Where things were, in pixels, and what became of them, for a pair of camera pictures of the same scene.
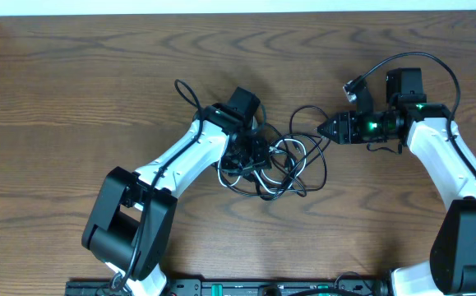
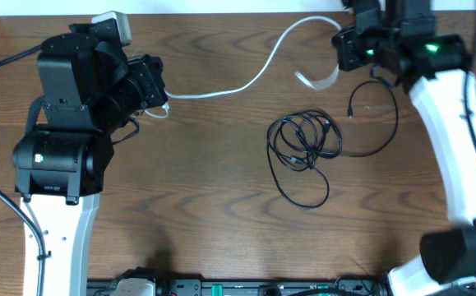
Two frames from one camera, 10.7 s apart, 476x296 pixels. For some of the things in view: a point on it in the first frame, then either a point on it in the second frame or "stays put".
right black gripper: [345, 125] to [344, 42]
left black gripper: [261, 158] to [149, 73]
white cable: [266, 184] to [301, 77]
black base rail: [239, 287] stays put
